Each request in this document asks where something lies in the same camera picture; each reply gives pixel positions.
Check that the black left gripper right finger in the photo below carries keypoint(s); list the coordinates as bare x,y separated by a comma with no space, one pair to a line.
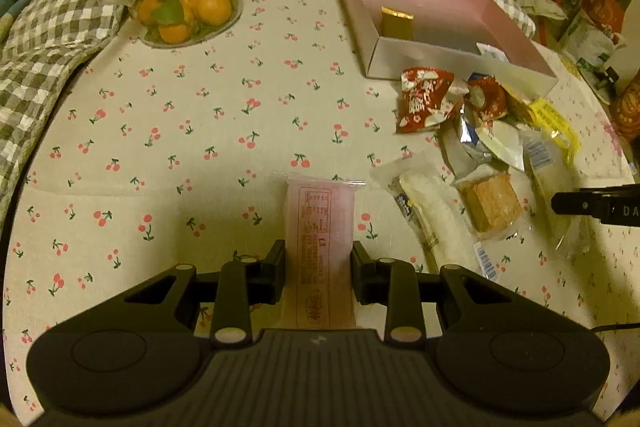
393,284

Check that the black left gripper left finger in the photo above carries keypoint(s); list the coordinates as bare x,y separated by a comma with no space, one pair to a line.
240,284

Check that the pink snack packet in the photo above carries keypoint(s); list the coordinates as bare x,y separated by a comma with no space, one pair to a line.
319,231

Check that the clear white roll packet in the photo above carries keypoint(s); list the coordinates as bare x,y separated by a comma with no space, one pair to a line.
566,234

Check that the clear white rice cracker packet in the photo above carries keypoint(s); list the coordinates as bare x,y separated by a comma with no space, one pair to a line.
435,213

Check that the yellow snack packet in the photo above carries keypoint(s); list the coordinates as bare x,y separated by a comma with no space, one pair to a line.
548,119

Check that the brown cracker packet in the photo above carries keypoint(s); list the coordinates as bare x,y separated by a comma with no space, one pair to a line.
491,202

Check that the silver blue foil packet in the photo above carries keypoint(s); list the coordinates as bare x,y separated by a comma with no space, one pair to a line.
462,149

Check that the red white candy packet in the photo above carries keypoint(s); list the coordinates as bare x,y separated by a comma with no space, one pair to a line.
428,97

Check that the gold snack bar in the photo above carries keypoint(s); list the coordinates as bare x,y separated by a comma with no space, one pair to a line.
397,24

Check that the white cream snack packet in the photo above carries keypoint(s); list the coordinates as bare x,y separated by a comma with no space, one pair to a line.
504,142

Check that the orange printed bag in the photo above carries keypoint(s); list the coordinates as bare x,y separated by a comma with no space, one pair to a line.
625,111

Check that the cherry print tablecloth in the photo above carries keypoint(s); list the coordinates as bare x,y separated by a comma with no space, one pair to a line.
157,156

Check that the white red shopping bag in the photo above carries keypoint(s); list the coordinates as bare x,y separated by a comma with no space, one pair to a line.
594,34

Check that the pink silver cardboard box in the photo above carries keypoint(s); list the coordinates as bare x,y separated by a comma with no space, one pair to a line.
445,36

